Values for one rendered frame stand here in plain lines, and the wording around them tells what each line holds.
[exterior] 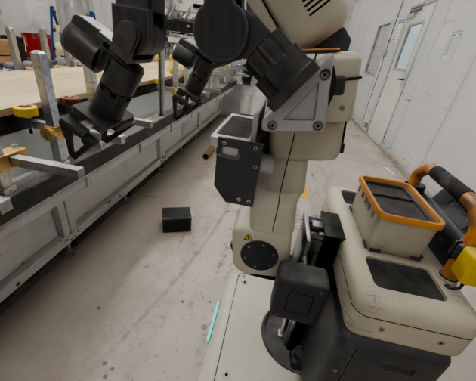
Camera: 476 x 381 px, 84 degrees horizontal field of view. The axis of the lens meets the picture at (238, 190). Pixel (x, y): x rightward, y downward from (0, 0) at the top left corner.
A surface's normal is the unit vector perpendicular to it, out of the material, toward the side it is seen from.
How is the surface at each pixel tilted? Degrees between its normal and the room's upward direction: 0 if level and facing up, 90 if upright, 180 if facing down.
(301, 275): 0
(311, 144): 90
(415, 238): 92
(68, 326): 0
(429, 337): 90
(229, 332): 0
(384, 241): 92
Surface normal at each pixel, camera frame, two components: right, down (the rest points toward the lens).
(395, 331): -0.17, 0.45
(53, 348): 0.12, -0.87
